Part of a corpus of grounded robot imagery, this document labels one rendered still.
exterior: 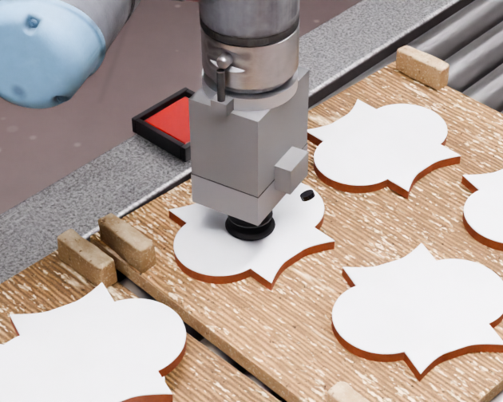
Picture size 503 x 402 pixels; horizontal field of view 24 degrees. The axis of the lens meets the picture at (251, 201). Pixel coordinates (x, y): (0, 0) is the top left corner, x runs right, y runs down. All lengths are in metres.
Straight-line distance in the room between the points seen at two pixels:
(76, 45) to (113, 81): 2.18
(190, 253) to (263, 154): 0.13
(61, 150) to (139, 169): 1.58
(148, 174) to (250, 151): 0.24
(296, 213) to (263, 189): 0.10
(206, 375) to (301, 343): 0.08
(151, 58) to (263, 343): 2.12
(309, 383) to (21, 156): 1.87
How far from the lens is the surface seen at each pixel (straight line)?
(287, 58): 0.88
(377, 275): 0.96
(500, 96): 1.25
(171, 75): 2.92
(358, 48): 1.30
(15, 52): 0.74
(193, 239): 0.99
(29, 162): 2.67
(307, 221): 1.01
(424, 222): 1.03
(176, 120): 1.16
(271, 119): 0.90
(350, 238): 1.01
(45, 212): 1.08
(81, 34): 0.74
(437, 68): 1.19
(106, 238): 1.00
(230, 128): 0.89
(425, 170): 1.08
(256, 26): 0.85
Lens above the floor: 1.60
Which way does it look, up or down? 39 degrees down
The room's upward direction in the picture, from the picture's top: straight up
